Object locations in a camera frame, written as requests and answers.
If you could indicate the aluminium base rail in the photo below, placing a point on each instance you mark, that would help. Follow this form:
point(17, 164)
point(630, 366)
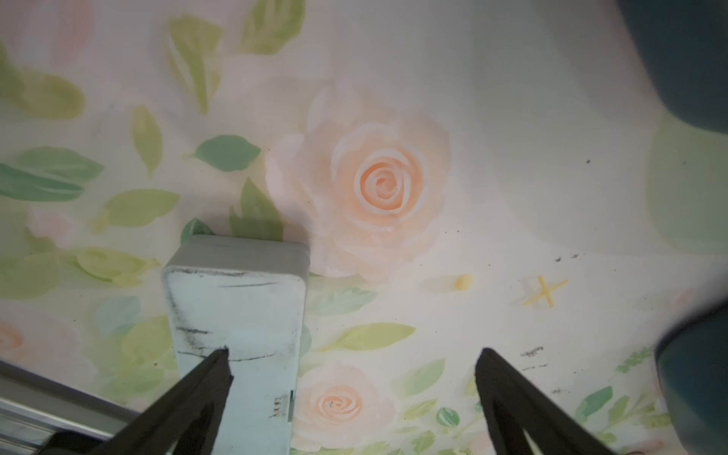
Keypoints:
point(41, 416)

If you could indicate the light blue case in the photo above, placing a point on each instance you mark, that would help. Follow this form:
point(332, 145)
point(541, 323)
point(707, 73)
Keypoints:
point(247, 296)

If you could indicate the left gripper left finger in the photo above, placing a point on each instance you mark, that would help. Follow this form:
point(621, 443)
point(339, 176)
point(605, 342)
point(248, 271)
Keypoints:
point(186, 419)

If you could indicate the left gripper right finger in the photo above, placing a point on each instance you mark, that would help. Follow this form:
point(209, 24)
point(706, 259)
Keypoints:
point(517, 413)

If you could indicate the dark teal tray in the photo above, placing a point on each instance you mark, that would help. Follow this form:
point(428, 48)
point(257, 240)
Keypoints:
point(691, 361)
point(683, 46)

